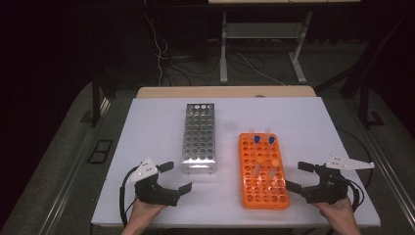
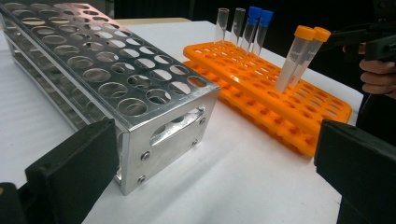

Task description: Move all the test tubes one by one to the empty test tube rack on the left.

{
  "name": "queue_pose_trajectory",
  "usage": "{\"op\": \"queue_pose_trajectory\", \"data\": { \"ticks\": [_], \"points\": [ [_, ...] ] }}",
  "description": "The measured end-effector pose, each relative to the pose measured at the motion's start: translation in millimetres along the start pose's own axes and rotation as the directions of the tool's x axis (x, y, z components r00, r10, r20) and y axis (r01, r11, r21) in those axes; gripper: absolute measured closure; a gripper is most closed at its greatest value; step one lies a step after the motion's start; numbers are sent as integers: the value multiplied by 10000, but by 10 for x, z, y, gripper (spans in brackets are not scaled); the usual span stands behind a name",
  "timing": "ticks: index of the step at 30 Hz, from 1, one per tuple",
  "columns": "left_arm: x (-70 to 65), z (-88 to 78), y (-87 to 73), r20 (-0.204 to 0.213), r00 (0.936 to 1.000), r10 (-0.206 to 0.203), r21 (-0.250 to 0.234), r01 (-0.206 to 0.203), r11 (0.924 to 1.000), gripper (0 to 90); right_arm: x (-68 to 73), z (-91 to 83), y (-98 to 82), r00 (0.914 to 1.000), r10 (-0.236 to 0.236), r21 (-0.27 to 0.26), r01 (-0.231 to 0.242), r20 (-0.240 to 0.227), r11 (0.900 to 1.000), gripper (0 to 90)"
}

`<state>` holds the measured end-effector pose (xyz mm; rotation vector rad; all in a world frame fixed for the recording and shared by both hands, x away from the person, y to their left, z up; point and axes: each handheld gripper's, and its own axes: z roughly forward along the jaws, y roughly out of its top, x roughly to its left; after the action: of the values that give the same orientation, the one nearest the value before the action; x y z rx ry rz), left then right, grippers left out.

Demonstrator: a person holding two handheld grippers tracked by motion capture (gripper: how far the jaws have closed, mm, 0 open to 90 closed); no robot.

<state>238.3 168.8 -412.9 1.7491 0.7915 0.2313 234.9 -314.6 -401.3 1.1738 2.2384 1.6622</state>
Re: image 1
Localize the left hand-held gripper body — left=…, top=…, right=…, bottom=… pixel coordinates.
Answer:
left=126, top=157, right=180, bottom=208

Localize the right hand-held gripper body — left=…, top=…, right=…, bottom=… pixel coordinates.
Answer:
left=301, top=154, right=376, bottom=206

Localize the orange plastic tube rack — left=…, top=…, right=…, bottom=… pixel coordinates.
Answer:
left=238, top=131, right=291, bottom=211

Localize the silver metal tube rack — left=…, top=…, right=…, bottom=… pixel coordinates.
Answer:
left=180, top=103, right=217, bottom=175

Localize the person's left hand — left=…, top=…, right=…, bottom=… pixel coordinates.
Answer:
left=129, top=197, right=167, bottom=227

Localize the person's right hand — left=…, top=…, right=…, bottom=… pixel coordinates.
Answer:
left=312, top=196, right=360, bottom=229

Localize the white table sheet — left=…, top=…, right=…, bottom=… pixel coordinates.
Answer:
left=91, top=96, right=382, bottom=228

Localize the black stand with base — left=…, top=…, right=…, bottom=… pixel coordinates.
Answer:
left=357, top=77, right=386, bottom=129
left=80, top=70, right=117, bottom=128

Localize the black tripod stand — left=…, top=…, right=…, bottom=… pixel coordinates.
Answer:
left=313, top=13, right=412, bottom=100

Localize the white desk with grey legs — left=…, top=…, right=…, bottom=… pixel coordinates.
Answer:
left=207, top=0, right=361, bottom=85

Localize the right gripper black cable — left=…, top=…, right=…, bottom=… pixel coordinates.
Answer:
left=346, top=179, right=365, bottom=213

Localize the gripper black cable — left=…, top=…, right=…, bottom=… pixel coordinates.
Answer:
left=346, top=179, right=365, bottom=213
left=118, top=165, right=141, bottom=228

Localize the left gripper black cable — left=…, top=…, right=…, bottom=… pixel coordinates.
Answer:
left=118, top=165, right=141, bottom=228

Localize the thin black cable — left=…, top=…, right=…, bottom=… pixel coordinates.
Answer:
left=336, top=126, right=375, bottom=190

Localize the aluminium floor rail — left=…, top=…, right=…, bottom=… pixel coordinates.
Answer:
left=361, top=126, right=415, bottom=223
left=38, top=97, right=112, bottom=235

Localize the black floor socket frame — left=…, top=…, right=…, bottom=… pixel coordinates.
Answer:
left=87, top=139, right=115, bottom=165

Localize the white hanging cable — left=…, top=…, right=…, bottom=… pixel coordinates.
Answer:
left=144, top=13, right=169, bottom=86

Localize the white floor cable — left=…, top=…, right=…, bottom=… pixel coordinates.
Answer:
left=234, top=52, right=286, bottom=87

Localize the bundle of black floor cables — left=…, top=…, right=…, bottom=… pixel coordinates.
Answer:
left=161, top=53, right=229, bottom=87

